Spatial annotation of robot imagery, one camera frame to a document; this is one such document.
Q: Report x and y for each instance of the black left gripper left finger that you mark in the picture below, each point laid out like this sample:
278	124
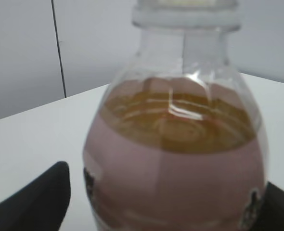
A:
41	205

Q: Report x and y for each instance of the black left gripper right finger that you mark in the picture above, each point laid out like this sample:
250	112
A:
272	214

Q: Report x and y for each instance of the pink peach tea bottle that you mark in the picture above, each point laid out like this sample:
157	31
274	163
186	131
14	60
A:
178	142

